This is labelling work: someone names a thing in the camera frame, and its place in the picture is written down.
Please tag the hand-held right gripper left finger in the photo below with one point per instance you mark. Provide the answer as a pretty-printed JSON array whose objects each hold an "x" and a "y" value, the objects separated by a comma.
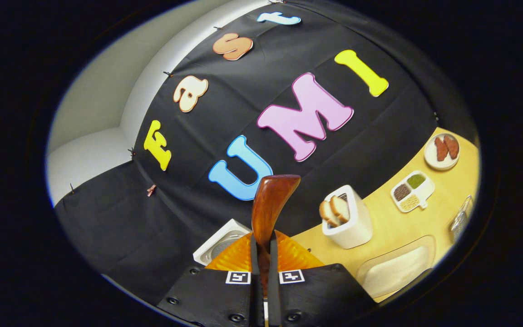
[{"x": 225, "y": 295}]

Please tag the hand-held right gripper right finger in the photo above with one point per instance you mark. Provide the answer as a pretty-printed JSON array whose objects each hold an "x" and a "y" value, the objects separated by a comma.
[{"x": 307, "y": 295}]

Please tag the white rice cooker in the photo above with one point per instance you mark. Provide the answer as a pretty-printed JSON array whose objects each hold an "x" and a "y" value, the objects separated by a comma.
[{"x": 220, "y": 234}]

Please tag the clear box of white rice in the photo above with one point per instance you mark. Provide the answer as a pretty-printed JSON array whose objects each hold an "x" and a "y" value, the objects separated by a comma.
[{"x": 397, "y": 268}]

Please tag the brown wooden spoon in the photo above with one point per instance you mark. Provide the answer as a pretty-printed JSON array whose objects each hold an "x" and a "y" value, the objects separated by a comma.
[{"x": 270, "y": 197}]

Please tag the white toaster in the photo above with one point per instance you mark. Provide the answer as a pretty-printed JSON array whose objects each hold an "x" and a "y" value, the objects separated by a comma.
[{"x": 354, "y": 227}]

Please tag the bread slice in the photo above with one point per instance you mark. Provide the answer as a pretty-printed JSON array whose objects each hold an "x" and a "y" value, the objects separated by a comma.
[
  {"x": 327, "y": 214},
  {"x": 340, "y": 209}
]

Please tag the copper clip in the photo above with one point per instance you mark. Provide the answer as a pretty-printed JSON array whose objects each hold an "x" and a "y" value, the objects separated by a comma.
[{"x": 151, "y": 190}]

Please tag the white divided bean dish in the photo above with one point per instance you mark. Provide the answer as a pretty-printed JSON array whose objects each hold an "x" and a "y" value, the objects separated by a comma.
[{"x": 426, "y": 188}]

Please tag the black backdrop cloth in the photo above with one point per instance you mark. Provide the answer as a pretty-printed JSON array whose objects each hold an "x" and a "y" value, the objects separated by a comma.
[{"x": 198, "y": 136}]

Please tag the white round plate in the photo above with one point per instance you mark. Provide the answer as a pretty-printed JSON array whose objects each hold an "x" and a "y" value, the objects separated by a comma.
[{"x": 430, "y": 159}]

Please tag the red meat slice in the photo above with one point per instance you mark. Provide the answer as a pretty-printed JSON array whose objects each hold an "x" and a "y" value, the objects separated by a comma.
[
  {"x": 441, "y": 149},
  {"x": 451, "y": 146}
]

